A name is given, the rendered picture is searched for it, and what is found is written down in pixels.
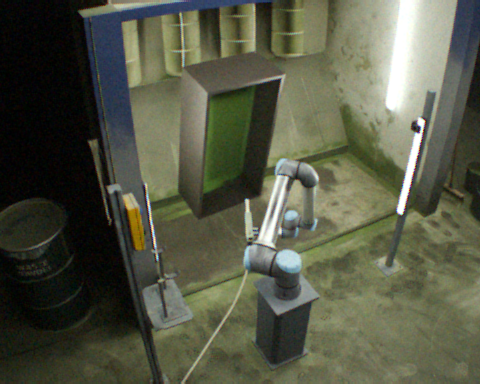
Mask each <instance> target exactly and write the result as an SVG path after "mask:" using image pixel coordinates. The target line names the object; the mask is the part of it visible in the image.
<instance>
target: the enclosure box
mask: <svg viewBox="0 0 480 384"><path fill-rule="evenodd" d="M255 52H256V53H255ZM284 79H285V74H284V73H283V72H282V71H281V70H280V69H279V68H277V67H276V66H274V65H273V64H272V63H270V62H269V61H268V60H267V59H266V58H265V57H264V56H263V55H261V54H260V53H259V52H257V51H253V52H249V53H241V54H236V55H232V56H227V57H223V58H219V59H215V60H210V61H206V62H201V63H198V64H193V65H189V66H184V67H182V72H181V120H180V126H179V168H178V193H179V194H180V196H181V197H182V198H183V200H184V201H185V203H186V204H188V206H189V207H190V209H191V210H192V212H193V213H194V214H195V216H196V217H197V219H198V220H200V219H203V218H205V217H207V216H210V215H212V214H215V213H217V212H220V211H222V210H225V209H227V208H230V207H235V206H237V205H240V204H243V203H245V200H246V199H248V200H249V201H250V200H253V199H255V198H258V197H260V196H261V189H262V184H263V179H264V174H265V169H266V165H267V160H268V155H269V151H270V147H271V142H272V137H273V132H274V128H275V124H276V119H277V114H278V109H279V106H280V103H279V101H280V96H281V91H282V88H283V83H284Z"/></svg>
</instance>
